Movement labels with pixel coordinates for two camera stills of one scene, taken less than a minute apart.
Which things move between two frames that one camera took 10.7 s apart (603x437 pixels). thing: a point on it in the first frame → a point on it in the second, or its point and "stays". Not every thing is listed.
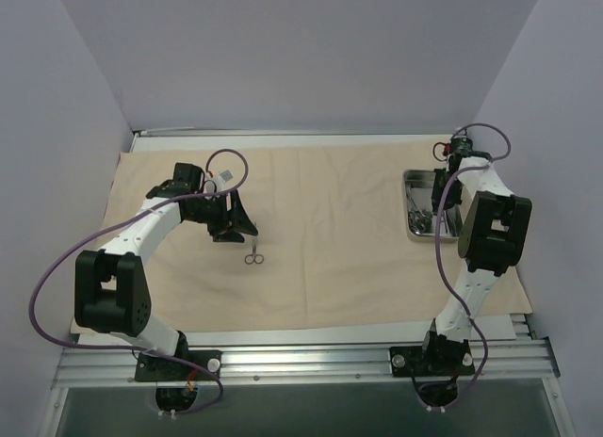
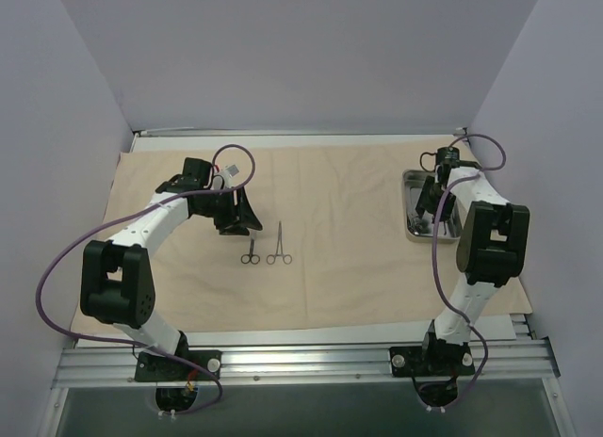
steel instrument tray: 420,218 stays
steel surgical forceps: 420,220 → 286,258
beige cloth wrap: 332,248 stays
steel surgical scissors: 253,257 stays
